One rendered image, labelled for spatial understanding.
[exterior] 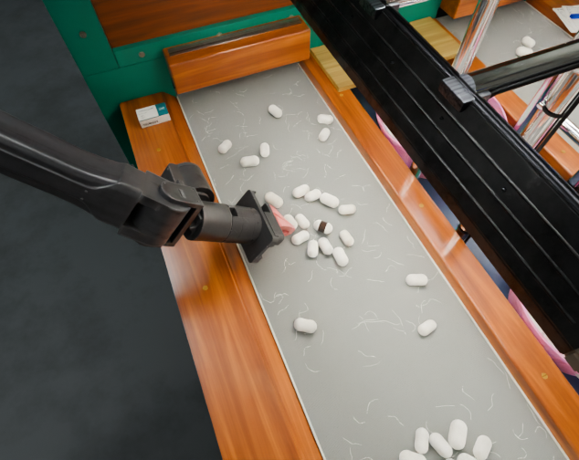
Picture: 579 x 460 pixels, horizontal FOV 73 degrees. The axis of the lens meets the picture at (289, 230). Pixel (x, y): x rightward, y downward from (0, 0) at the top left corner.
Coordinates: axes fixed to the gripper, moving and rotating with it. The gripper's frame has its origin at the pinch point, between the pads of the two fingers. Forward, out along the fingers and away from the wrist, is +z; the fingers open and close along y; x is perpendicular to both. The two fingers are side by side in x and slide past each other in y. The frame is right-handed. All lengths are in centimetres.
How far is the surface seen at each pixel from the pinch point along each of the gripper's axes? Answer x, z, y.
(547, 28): -55, 66, 29
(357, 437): 4.1, -2.2, -32.8
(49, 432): 108, -9, 5
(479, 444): -6.3, 7.4, -40.0
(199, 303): 11.4, -14.2, -6.8
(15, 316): 113, -14, 48
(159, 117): 7.5, -11.9, 33.6
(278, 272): 4.3, -2.3, -5.9
